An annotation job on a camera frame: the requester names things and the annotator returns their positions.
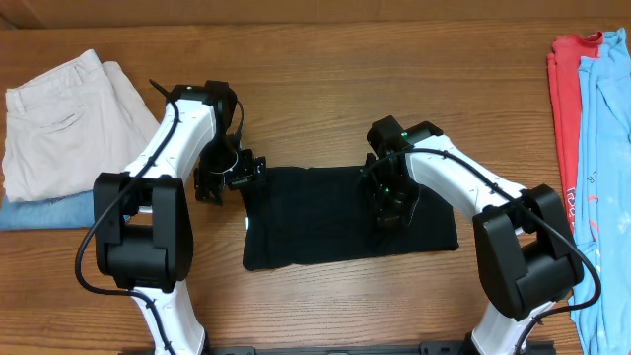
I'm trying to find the black t-shirt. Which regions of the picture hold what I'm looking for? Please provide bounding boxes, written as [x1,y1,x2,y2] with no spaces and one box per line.
[241,167,458,271]

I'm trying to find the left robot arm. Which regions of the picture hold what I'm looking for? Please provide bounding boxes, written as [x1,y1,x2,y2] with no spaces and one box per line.
[84,81,266,354]

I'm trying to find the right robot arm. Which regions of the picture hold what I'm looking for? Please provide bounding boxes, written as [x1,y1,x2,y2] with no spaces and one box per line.
[361,116,584,355]

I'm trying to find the beige folded trousers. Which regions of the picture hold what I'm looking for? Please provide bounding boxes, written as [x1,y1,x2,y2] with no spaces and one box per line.
[2,49,159,202]

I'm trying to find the blue folded jeans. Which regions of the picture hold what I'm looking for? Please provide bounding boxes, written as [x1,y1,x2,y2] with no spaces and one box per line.
[1,191,95,231]

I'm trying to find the light blue t-shirt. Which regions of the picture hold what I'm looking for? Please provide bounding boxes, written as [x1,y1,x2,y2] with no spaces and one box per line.
[571,29,630,354]

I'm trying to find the red t-shirt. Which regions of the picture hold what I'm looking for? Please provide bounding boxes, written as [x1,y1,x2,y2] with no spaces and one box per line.
[547,32,603,230]

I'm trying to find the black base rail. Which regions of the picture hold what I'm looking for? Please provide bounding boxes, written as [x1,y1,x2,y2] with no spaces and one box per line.
[120,339,557,355]

